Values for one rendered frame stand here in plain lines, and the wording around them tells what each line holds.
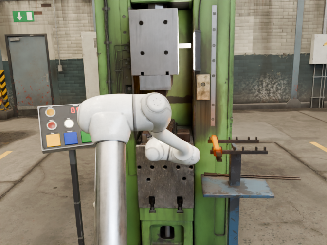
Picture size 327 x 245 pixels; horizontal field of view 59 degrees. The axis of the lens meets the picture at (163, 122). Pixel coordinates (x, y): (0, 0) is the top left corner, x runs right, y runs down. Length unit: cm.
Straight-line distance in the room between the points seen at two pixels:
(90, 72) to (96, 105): 637
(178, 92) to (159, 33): 65
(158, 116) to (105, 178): 26
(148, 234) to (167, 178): 45
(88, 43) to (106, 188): 654
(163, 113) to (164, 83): 93
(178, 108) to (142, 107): 144
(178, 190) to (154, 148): 60
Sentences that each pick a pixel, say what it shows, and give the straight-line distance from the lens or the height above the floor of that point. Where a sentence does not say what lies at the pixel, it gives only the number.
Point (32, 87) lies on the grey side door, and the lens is 854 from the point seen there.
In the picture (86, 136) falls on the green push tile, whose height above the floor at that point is 101.
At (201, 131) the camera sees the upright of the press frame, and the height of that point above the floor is 95.
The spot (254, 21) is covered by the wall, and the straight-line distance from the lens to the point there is 824.
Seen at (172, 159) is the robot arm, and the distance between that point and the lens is 153.
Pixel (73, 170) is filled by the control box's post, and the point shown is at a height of 76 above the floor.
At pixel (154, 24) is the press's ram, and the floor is 167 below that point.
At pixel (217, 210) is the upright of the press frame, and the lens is 233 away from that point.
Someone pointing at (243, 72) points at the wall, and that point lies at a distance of 814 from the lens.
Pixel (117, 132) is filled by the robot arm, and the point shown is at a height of 124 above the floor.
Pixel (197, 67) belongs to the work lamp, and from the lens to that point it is 197.
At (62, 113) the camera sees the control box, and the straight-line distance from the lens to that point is 191.
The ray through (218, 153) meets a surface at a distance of 154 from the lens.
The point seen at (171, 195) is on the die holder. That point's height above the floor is 56.
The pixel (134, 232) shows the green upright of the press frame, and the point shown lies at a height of 14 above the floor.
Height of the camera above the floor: 148
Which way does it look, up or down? 13 degrees down
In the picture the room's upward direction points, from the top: 1 degrees counter-clockwise
